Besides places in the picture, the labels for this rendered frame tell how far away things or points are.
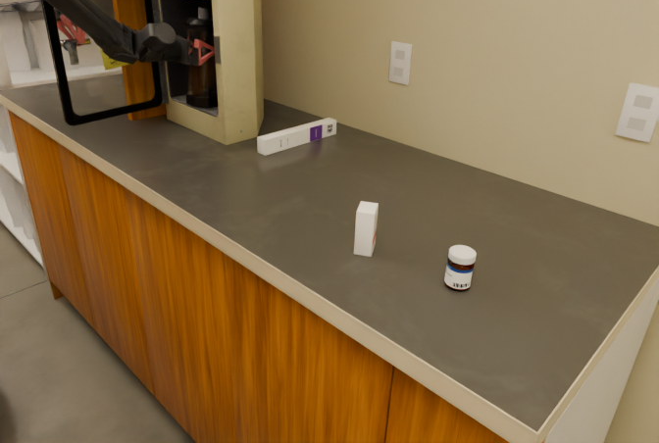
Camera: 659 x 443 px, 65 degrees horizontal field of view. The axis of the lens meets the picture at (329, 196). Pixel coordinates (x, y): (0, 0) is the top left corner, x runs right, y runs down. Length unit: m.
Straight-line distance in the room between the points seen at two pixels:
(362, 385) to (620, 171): 0.75
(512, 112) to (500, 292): 0.59
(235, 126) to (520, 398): 1.04
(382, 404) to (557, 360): 0.29
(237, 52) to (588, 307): 1.02
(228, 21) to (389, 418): 1.01
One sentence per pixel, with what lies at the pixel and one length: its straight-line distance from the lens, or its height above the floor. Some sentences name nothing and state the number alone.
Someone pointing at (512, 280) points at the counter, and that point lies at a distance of 0.96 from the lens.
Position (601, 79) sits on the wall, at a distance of 1.29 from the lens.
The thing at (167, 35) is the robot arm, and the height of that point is 1.24.
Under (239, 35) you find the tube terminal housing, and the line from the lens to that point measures 1.44.
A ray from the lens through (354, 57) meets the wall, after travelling 1.65.
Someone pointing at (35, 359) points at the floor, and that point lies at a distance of 2.34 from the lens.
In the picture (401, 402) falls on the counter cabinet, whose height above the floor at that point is 0.81.
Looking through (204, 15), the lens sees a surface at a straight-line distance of 1.54.
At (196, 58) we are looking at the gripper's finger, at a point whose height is 1.17.
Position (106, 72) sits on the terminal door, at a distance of 1.59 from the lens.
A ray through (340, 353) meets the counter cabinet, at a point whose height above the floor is 0.82.
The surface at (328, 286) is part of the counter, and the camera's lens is 0.87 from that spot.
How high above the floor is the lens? 1.45
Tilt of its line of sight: 26 degrees down
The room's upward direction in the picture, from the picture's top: 2 degrees clockwise
